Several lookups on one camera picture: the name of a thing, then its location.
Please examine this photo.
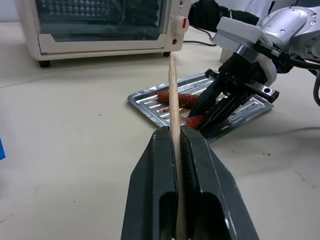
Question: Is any long red sausage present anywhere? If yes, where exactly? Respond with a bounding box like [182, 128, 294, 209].
[157, 90, 201, 106]

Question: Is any black bulky object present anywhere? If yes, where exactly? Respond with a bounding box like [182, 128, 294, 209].
[188, 0, 260, 33]

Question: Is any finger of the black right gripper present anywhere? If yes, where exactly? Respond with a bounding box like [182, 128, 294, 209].
[187, 79, 228, 118]
[199, 92, 251, 131]

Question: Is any grey cable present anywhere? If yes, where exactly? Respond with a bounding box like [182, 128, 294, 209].
[312, 71, 320, 107]

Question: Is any white oven knob red mark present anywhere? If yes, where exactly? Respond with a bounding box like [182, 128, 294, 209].
[170, 15, 189, 35]

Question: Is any black robot wrist cable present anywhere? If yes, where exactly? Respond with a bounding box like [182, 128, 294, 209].
[257, 41, 320, 71]

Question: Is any white toaster oven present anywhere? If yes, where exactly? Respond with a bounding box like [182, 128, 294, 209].
[19, 0, 190, 68]

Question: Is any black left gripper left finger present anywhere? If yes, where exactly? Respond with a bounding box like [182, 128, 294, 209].
[121, 126, 180, 240]

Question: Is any silver metal baking tray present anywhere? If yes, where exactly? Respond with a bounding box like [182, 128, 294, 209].
[126, 72, 275, 145]

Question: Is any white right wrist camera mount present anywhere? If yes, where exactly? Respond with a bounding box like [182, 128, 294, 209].
[212, 16, 278, 87]

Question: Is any black oven power cable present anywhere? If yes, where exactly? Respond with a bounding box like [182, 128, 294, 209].
[184, 24, 219, 48]

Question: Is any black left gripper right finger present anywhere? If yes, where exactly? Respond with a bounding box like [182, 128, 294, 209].
[179, 126, 261, 240]

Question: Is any short red sausage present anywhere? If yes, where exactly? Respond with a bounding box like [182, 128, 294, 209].
[184, 114, 206, 131]

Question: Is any blue box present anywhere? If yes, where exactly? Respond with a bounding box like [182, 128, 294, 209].
[0, 135, 7, 161]

